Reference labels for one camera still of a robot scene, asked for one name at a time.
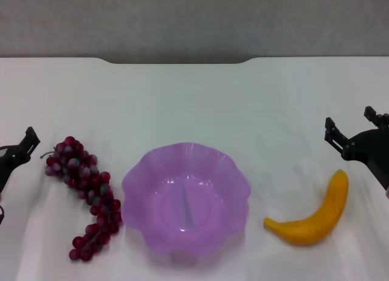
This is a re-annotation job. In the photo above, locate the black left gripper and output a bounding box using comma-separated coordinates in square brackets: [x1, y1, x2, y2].
[0, 127, 41, 196]

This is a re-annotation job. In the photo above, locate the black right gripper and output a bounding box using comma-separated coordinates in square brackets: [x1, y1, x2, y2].
[323, 105, 389, 187]

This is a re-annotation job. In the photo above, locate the red grape bunch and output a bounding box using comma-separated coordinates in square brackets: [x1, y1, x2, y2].
[40, 136, 123, 262]

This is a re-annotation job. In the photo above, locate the yellow banana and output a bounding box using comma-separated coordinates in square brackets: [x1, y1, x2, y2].
[263, 168, 349, 247]

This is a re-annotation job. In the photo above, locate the purple translucent wavy bowl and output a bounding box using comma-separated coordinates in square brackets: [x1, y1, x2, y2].
[121, 142, 252, 262]

